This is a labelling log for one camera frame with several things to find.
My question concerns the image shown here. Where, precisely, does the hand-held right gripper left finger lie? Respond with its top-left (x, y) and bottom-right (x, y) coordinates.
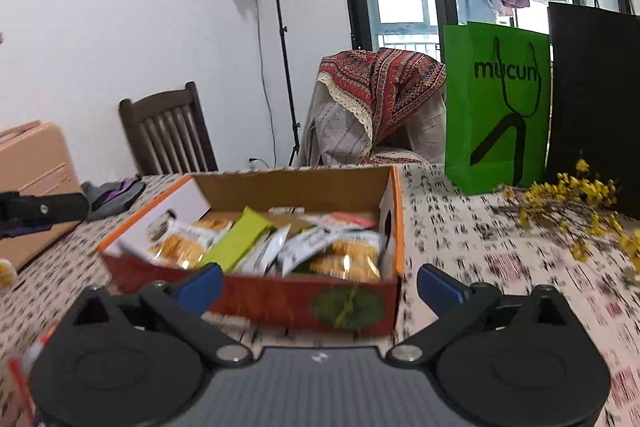
top-left (62, 263), bottom-right (253, 368)

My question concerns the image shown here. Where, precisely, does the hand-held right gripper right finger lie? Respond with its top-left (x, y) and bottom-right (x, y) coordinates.
top-left (390, 263), bottom-right (581, 367)

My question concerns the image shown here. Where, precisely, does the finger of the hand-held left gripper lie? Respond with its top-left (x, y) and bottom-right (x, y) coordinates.
top-left (0, 221), bottom-right (56, 239)
top-left (0, 192), bottom-right (90, 224)

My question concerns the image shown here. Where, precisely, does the green snack packet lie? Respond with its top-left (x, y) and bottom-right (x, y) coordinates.
top-left (201, 207), bottom-right (279, 274)

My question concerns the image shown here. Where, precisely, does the orange cardboard box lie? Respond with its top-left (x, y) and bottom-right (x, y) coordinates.
top-left (98, 165), bottom-right (405, 338)

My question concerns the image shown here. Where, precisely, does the pile of white snack packets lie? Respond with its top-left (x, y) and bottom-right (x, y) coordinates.
top-left (146, 205), bottom-right (389, 284)

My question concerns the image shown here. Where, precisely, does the red snack packet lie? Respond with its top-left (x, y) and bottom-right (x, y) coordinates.
top-left (7, 326), bottom-right (55, 427)

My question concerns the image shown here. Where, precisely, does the pink ribbed carry case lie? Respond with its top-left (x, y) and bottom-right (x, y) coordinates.
top-left (0, 121), bottom-right (84, 273)

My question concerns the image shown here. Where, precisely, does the grey and purple cloth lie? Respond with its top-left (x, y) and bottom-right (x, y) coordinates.
top-left (81, 176), bottom-right (147, 223)

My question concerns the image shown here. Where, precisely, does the dark wooden chair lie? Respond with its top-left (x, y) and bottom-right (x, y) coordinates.
top-left (119, 82), bottom-right (219, 176)

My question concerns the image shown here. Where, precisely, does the yellow flower branch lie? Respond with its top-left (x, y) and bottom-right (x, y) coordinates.
top-left (492, 158), bottom-right (640, 274)

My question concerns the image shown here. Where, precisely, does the green paper bag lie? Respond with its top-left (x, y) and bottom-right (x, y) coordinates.
top-left (443, 22), bottom-right (552, 196)

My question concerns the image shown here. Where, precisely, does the red patterned cloth covered chair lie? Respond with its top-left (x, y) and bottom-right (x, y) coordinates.
top-left (299, 48), bottom-right (448, 168)

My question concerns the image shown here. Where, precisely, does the black paper bag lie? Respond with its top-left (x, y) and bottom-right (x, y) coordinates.
top-left (546, 0), bottom-right (640, 214)

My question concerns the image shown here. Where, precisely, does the studio light on stand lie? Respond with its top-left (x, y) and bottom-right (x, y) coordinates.
top-left (243, 0), bottom-right (302, 168)

